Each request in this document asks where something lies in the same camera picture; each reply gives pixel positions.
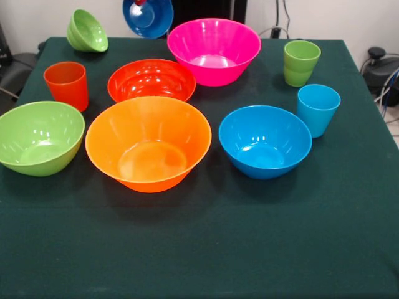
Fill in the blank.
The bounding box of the light blue bowl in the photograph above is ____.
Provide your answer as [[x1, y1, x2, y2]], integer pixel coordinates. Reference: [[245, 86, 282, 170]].
[[218, 105, 313, 181]]

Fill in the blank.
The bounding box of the large orange bowl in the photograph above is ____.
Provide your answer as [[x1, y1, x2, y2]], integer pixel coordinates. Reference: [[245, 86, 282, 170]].
[[85, 95, 213, 194]]

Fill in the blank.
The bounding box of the green cup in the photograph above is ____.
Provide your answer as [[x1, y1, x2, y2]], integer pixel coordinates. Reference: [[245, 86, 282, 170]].
[[283, 40, 322, 88]]

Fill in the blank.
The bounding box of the black stand base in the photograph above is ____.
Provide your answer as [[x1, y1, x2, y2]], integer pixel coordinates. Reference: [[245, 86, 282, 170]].
[[360, 46, 399, 94]]

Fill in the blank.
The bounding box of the light blue cup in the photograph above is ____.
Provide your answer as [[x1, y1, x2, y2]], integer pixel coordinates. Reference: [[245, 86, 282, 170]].
[[296, 83, 342, 139]]

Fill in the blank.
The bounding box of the large green bowl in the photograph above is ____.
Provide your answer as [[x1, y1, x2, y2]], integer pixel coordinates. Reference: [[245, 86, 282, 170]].
[[0, 100, 86, 178]]

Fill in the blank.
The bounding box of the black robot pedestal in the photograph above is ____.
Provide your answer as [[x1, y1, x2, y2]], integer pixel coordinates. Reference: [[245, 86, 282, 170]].
[[168, 0, 248, 39]]

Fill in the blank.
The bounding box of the red-orange bowl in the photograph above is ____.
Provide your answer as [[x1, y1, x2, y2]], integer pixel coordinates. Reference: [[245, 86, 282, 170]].
[[107, 59, 197, 104]]

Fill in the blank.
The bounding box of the red-orange cup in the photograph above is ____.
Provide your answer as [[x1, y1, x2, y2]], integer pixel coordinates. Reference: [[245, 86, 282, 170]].
[[43, 61, 89, 113]]

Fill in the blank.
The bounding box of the black wall cable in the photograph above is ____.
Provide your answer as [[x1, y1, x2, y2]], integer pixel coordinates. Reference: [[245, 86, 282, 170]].
[[281, 0, 291, 38]]

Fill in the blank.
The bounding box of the white and blue cable bundle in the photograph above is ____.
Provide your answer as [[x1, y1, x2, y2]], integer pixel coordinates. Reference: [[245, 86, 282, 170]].
[[373, 67, 399, 138]]

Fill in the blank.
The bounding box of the small dark blue bowl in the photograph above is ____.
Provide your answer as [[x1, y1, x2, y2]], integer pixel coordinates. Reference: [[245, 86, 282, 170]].
[[122, 0, 175, 40]]

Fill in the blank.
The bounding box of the large pink bowl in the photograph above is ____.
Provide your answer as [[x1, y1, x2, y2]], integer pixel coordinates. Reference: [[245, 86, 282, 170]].
[[166, 17, 262, 87]]

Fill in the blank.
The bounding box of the dark green tablecloth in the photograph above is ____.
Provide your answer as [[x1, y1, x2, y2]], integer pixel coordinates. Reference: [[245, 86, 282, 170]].
[[0, 36, 399, 299]]

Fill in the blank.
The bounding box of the small green bowl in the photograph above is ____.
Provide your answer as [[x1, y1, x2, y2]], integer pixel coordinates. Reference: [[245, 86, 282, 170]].
[[66, 8, 109, 53]]

